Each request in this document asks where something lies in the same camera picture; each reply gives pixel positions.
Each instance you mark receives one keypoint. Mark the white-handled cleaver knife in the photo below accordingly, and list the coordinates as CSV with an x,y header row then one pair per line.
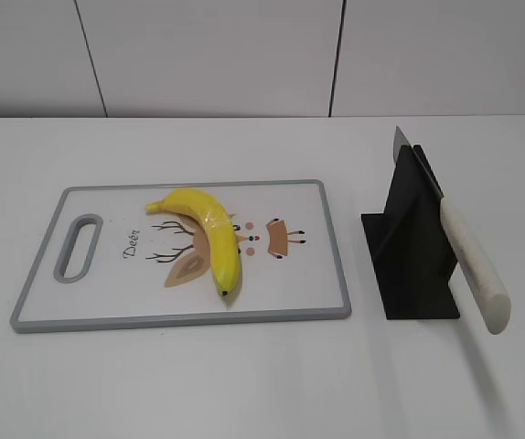
x,y
489,292

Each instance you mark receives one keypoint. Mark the yellow plastic banana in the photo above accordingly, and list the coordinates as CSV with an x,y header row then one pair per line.
x,y
215,221

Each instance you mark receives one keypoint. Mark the black knife stand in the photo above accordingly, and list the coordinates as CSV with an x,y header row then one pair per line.
x,y
410,253

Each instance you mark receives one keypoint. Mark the white grey-rimmed cutting board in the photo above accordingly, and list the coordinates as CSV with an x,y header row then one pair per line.
x,y
104,263

